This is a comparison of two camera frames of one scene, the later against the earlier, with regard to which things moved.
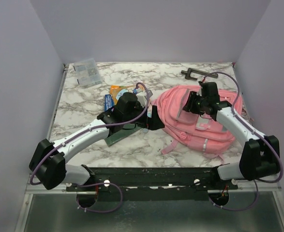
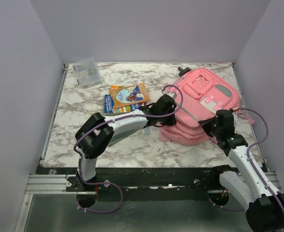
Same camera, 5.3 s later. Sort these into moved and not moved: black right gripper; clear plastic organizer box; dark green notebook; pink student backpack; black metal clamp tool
Moved: black metal clamp tool; pink student backpack; black right gripper
Not moved: clear plastic organizer box; dark green notebook
